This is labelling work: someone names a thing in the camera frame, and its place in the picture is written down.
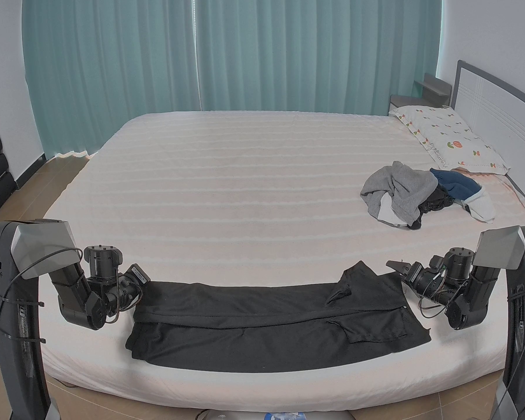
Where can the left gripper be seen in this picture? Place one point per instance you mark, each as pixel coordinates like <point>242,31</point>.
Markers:
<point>131,289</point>

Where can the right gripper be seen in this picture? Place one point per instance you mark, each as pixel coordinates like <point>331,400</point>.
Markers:
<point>418,278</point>

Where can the black T-shirt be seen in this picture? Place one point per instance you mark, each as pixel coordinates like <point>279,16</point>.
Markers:
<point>267,335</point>

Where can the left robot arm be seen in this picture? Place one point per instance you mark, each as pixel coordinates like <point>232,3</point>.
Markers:
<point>13,344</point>

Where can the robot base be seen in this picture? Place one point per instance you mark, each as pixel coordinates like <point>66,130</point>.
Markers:
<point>245,414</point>

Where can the pile of clothes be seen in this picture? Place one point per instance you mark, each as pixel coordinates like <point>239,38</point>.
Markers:
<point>407,190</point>

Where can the bed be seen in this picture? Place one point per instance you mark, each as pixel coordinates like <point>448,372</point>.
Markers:
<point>245,169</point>

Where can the white printed pillow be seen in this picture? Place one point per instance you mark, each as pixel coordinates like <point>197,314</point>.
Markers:
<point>450,138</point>

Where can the grey bedside table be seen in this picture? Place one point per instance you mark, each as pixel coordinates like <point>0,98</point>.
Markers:
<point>433,85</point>

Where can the blue-green curtain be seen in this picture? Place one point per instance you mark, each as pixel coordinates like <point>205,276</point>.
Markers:
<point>315,37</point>
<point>109,59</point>

